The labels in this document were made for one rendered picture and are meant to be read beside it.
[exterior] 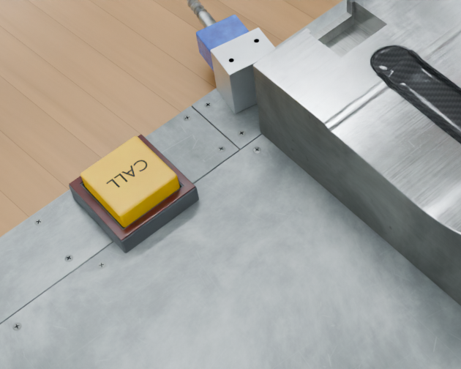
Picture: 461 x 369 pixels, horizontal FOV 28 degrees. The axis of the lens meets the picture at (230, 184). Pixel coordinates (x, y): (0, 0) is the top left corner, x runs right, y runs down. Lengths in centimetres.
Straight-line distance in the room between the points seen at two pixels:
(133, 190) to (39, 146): 14
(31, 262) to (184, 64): 25
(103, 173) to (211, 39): 17
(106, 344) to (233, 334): 10
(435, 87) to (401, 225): 11
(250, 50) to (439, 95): 18
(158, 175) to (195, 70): 16
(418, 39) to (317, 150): 12
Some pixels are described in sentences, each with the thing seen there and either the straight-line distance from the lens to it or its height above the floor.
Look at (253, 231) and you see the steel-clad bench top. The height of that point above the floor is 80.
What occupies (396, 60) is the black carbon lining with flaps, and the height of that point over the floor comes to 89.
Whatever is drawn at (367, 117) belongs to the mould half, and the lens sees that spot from 72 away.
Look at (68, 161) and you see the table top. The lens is 84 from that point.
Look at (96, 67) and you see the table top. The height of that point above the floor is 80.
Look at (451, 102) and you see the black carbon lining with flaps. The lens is 74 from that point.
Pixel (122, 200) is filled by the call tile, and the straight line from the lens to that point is 76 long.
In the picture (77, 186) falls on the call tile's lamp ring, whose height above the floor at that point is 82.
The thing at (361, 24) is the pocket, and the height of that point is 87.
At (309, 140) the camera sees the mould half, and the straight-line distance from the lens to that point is 75.
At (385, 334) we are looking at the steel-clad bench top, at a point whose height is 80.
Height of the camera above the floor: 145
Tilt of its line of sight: 54 degrees down
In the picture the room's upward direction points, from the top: 10 degrees counter-clockwise
